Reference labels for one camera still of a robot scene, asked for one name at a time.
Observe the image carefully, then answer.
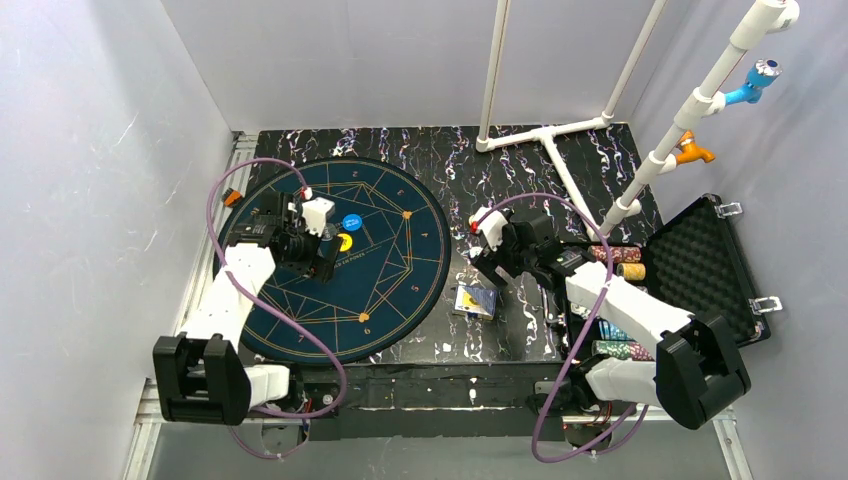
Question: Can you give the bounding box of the yellow dealer button disc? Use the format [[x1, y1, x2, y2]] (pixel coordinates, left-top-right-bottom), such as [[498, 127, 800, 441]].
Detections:
[[337, 233, 353, 252]]

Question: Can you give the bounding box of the blue dealer button disc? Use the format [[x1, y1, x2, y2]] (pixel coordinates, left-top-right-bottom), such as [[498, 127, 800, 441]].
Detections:
[[341, 213, 363, 232]]

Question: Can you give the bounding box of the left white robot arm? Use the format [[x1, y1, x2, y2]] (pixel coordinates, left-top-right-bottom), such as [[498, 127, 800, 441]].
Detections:
[[152, 191, 342, 426]]

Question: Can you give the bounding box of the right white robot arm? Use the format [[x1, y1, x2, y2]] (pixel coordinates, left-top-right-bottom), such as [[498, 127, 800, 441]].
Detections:
[[469, 207, 752, 430]]

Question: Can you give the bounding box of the playing card deck box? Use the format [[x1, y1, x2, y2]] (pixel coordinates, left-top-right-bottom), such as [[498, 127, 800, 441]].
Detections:
[[453, 285, 498, 320]]

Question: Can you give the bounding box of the round dark blue poker mat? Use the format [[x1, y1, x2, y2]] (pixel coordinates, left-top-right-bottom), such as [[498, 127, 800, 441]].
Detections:
[[219, 156, 451, 363]]

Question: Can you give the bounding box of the red chip stack in case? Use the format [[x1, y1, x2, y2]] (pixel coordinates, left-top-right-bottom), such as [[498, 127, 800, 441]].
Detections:
[[588, 245, 642, 264]]

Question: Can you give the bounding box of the yellow chip stack in case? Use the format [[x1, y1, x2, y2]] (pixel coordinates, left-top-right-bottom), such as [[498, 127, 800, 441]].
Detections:
[[616, 262, 647, 281]]

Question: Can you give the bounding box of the blue chip stack in case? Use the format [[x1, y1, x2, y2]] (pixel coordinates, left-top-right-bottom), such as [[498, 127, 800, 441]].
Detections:
[[597, 320, 634, 342]]

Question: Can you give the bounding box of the black poker chip case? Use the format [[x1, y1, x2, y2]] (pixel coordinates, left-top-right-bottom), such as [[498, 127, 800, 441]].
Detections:
[[541, 193, 783, 366]]

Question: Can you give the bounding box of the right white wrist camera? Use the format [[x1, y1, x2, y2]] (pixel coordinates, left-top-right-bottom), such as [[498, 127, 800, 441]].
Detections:
[[470, 207, 508, 251]]

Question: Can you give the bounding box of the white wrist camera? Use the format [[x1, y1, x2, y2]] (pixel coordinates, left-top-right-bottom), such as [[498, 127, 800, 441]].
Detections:
[[301, 197, 335, 237], [470, 207, 508, 251]]

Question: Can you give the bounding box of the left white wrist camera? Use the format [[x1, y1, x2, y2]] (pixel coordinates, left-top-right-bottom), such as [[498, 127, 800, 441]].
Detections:
[[301, 197, 335, 237]]

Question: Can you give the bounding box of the orange clip on rail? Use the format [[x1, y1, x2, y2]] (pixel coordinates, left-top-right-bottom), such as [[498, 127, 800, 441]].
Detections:
[[221, 188, 243, 208]]

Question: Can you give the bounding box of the aluminium rail frame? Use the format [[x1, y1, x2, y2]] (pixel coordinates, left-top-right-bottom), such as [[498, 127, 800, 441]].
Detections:
[[122, 131, 757, 480]]

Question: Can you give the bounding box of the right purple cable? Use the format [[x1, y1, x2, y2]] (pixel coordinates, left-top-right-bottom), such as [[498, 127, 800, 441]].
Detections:
[[478, 192, 651, 464]]

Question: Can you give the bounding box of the white pvc pipe frame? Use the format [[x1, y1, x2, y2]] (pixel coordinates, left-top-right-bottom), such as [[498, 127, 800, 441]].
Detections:
[[475, 0, 801, 241]]

